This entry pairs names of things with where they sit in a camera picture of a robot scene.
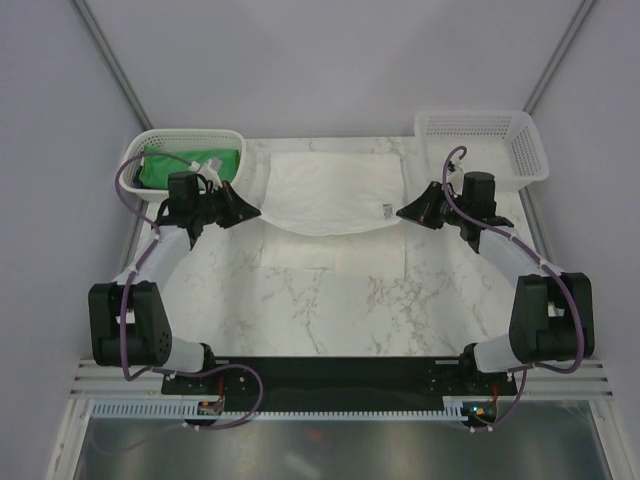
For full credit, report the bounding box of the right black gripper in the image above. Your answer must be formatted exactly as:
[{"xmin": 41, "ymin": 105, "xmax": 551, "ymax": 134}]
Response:
[{"xmin": 397, "ymin": 181, "xmax": 470, "ymax": 230}]

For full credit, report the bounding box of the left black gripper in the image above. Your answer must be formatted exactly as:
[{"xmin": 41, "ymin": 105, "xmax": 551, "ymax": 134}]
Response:
[{"xmin": 192, "ymin": 182, "xmax": 260, "ymax": 230}]

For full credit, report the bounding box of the green towel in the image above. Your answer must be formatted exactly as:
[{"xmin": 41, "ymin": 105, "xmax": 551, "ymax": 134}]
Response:
[{"xmin": 134, "ymin": 148, "xmax": 240, "ymax": 190}]

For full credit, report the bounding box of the white towel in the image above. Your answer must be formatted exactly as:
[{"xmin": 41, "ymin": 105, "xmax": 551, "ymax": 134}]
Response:
[{"xmin": 260, "ymin": 152, "xmax": 405, "ymax": 278}]

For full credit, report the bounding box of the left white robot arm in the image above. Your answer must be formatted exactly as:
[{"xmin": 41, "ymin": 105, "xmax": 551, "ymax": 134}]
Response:
[{"xmin": 88, "ymin": 171, "xmax": 261, "ymax": 394}]

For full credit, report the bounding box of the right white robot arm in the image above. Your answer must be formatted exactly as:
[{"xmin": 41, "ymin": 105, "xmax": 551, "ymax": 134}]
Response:
[{"xmin": 396, "ymin": 172, "xmax": 595, "ymax": 394}]

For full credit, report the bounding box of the left white plastic basket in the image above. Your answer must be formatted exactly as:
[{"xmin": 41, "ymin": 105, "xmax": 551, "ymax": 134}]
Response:
[{"xmin": 118, "ymin": 128, "xmax": 247, "ymax": 203}]

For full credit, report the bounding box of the white plastic basket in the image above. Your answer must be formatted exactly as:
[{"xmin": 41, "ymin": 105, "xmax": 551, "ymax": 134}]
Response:
[
  {"xmin": 414, "ymin": 110, "xmax": 549, "ymax": 192},
  {"xmin": 118, "ymin": 128, "xmax": 247, "ymax": 203}
]

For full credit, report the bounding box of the right white plastic basket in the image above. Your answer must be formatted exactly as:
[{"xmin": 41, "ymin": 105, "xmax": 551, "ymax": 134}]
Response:
[{"xmin": 414, "ymin": 110, "xmax": 549, "ymax": 192}]

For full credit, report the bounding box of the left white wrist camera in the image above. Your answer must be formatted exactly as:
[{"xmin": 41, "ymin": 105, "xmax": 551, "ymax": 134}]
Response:
[{"xmin": 198, "ymin": 157, "xmax": 222, "ymax": 185}]

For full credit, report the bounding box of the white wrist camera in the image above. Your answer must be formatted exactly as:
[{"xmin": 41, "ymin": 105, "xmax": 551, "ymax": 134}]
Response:
[
  {"xmin": 447, "ymin": 159, "xmax": 465, "ymax": 184},
  {"xmin": 198, "ymin": 157, "xmax": 222, "ymax": 185}
]

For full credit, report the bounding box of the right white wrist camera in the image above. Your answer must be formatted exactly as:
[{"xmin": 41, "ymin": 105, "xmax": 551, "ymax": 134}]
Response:
[{"xmin": 447, "ymin": 159, "xmax": 465, "ymax": 184}]

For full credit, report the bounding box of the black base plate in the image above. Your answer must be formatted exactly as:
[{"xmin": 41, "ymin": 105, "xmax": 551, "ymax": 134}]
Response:
[{"xmin": 162, "ymin": 356, "xmax": 517, "ymax": 410}]

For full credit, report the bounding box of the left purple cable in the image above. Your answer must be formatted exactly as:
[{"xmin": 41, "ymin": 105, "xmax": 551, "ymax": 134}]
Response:
[{"xmin": 114, "ymin": 152, "xmax": 206, "ymax": 381}]

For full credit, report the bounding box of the white slotted cable duct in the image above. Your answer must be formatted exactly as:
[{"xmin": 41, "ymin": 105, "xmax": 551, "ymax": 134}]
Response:
[{"xmin": 91, "ymin": 399, "xmax": 467, "ymax": 422}]

